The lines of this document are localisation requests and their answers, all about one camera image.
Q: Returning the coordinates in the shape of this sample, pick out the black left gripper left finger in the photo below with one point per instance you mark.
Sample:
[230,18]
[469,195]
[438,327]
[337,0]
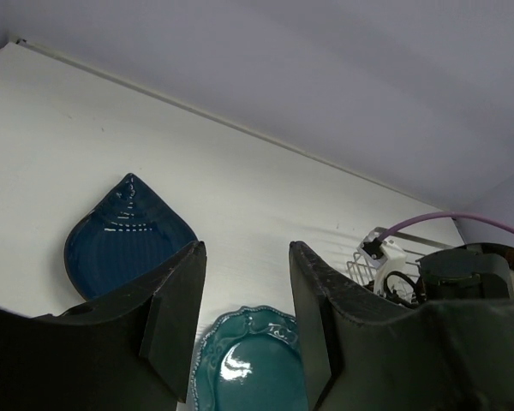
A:
[130,349]

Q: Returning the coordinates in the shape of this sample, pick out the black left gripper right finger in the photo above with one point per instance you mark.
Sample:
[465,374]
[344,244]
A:
[362,352]

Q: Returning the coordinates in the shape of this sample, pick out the teal embossed scalloped plate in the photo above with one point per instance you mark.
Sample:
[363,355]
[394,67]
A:
[249,359]

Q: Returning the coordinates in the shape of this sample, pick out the dark blue teardrop plate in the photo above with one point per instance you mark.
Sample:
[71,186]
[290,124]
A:
[128,233]

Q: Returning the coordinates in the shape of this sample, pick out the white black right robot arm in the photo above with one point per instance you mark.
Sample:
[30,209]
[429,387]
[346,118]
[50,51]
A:
[462,274]

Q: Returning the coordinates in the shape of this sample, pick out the chrome wire dish rack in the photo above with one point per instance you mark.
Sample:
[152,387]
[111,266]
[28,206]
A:
[405,287]

